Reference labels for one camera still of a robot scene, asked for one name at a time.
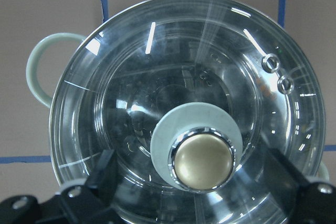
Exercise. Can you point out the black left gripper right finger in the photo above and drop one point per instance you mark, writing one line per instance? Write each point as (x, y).
(301, 199)

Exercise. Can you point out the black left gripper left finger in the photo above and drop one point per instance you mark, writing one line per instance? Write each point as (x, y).
(77, 202)

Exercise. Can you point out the pale green electric pot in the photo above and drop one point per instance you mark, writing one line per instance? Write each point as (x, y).
(201, 161)

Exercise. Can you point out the glass pot lid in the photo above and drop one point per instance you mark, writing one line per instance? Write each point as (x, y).
(163, 71)

